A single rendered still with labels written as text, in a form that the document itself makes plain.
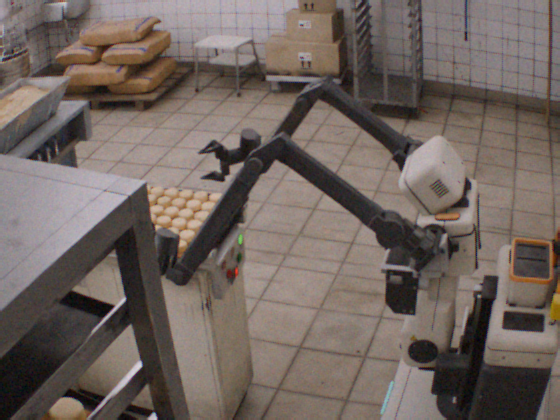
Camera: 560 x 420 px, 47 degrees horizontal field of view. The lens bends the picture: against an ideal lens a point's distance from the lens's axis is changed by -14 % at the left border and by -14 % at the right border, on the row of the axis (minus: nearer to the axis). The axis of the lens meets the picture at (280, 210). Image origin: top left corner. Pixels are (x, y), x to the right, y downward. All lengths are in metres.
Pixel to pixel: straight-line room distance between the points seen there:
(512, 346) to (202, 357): 1.10
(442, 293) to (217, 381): 0.88
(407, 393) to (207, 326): 0.77
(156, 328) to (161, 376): 0.07
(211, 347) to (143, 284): 1.80
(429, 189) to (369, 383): 1.27
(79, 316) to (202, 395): 1.95
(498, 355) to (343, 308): 1.53
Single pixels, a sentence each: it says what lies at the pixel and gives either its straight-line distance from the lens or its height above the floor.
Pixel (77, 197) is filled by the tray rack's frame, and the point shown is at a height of 1.82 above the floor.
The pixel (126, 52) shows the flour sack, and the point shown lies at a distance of 5.92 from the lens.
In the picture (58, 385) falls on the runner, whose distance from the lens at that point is 0.66.
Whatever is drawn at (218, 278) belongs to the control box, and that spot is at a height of 0.79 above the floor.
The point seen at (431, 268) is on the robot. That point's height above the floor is 1.01.
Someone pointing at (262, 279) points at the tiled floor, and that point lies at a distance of 3.71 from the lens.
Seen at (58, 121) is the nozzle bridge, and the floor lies 1.18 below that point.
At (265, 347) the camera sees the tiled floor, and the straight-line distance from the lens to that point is 3.28.
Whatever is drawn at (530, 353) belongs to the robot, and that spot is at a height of 0.76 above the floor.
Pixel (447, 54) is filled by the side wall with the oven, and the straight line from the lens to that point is 6.05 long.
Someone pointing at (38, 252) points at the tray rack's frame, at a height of 1.82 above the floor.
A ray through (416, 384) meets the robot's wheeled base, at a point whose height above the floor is 0.28.
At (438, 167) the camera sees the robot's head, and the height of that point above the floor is 1.24.
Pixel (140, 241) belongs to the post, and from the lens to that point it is 0.67.
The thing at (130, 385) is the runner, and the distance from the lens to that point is 0.77.
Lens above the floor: 2.11
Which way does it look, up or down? 29 degrees down
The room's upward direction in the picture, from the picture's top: 3 degrees counter-clockwise
